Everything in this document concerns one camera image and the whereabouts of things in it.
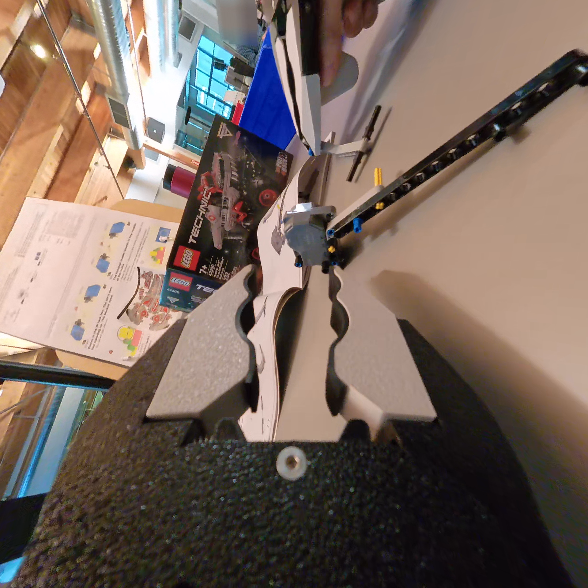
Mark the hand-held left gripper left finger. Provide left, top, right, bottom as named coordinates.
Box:
left=146, top=264, right=258, bottom=430

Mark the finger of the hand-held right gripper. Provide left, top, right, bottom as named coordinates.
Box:
left=269, top=18, right=314, bottom=145
left=301, top=73, right=322, bottom=149

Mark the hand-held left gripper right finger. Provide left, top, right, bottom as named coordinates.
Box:
left=327, top=269, right=437, bottom=442

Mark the grey connector with black axle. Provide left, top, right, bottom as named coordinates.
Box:
left=307, top=105, right=383, bottom=183

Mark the black toy brick beam assembly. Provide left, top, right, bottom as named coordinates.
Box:
left=281, top=50, right=588, bottom=274

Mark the person's right hand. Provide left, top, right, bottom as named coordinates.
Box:
left=321, top=0, right=379, bottom=89

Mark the blue bin with white label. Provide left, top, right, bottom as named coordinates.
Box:
left=239, top=30, right=297, bottom=150

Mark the white instruction booklet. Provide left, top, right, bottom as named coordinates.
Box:
left=239, top=154, right=338, bottom=443

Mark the dark toy brick set box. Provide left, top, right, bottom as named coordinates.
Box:
left=160, top=115, right=294, bottom=313

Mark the maroon water bottle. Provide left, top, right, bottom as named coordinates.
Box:
left=163, top=164, right=196, bottom=198

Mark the black board stand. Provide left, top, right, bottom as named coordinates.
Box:
left=0, top=360, right=116, bottom=392

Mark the instruction sheet on board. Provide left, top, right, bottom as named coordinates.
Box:
left=55, top=198, right=184, bottom=369

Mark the printed instruction sheet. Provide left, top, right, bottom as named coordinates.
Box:
left=0, top=198, right=180, bottom=368

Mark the silver ventilation duct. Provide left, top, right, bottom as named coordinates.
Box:
left=89, top=0, right=143, bottom=150
left=161, top=0, right=180, bottom=56

